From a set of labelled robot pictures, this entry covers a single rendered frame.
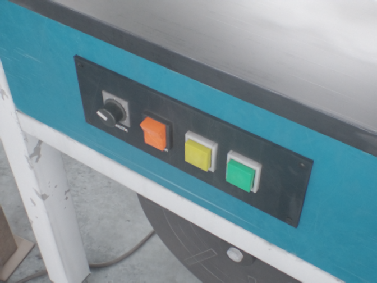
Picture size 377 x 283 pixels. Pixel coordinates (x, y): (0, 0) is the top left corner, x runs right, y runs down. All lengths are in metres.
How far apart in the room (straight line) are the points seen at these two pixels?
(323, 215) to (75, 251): 0.59
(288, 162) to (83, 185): 0.91
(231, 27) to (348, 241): 0.21
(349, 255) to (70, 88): 0.32
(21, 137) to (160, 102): 0.29
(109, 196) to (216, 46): 0.87
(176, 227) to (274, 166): 0.54
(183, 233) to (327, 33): 0.59
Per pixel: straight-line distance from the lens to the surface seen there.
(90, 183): 1.33
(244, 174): 0.48
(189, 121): 0.49
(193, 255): 1.03
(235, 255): 0.87
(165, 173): 0.58
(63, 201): 0.88
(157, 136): 0.51
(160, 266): 1.18
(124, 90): 0.52
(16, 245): 1.24
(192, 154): 0.50
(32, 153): 0.77
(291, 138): 0.44
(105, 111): 0.53
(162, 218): 1.00
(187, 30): 0.48
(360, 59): 0.46
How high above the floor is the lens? 1.01
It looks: 46 degrees down
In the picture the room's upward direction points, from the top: straight up
